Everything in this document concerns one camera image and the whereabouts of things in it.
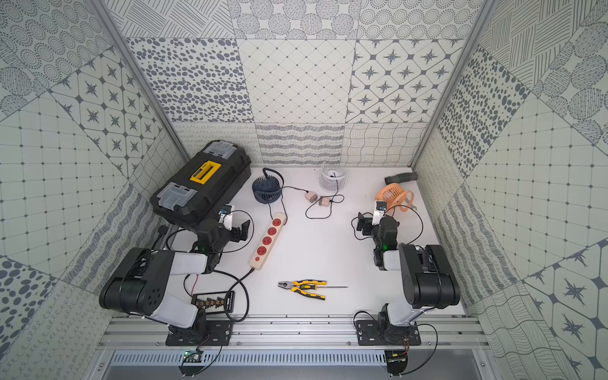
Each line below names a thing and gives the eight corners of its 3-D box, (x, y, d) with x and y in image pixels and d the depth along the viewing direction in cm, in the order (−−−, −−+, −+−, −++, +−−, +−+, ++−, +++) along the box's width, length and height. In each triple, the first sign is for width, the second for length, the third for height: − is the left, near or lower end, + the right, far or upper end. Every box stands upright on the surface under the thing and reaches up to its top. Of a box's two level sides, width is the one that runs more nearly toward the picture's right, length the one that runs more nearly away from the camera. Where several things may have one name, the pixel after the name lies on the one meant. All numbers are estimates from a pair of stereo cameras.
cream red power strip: (248, 267, 89) (247, 265, 87) (277, 213, 105) (276, 210, 103) (261, 272, 88) (260, 270, 86) (288, 217, 103) (288, 214, 102)
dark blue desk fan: (252, 203, 107) (249, 195, 102) (258, 176, 118) (255, 167, 113) (281, 203, 107) (279, 195, 102) (284, 176, 118) (283, 167, 113)
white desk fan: (317, 189, 112) (317, 181, 107) (321, 171, 119) (322, 163, 115) (344, 193, 110) (346, 185, 106) (347, 175, 118) (348, 167, 113)
